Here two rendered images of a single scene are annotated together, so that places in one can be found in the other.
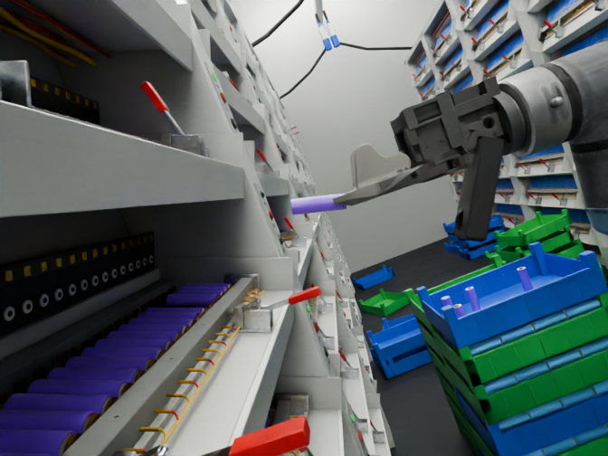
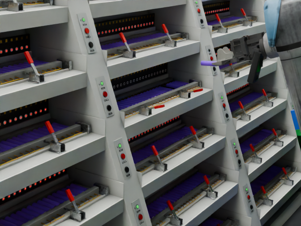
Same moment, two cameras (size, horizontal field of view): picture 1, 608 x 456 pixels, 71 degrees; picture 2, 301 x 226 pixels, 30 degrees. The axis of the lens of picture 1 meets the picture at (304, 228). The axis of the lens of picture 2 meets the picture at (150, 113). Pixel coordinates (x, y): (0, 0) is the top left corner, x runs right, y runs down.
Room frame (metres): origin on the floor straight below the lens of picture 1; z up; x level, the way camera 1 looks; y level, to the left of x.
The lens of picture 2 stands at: (-1.41, -0.87, 0.91)
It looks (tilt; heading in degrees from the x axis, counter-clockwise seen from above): 5 degrees down; 31
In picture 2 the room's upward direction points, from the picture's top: 16 degrees counter-clockwise
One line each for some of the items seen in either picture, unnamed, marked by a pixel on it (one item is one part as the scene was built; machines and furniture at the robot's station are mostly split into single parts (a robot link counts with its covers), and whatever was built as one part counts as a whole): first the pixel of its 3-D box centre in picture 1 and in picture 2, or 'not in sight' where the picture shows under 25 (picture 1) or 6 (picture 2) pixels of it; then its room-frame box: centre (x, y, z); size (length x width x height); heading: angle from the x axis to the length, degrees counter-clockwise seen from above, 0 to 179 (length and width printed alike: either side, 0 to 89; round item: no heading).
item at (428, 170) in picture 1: (415, 173); (234, 59); (0.46, -0.13, 0.83); 0.09 x 0.05 x 0.02; 92
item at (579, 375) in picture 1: (527, 358); not in sight; (0.88, -0.34, 0.36); 0.30 x 0.20 x 0.08; 89
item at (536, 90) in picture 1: (525, 114); (272, 45); (0.48, -0.28, 0.84); 0.10 x 0.05 x 0.09; 178
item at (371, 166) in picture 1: (368, 171); (221, 56); (0.47, -0.09, 0.85); 0.09 x 0.03 x 0.06; 92
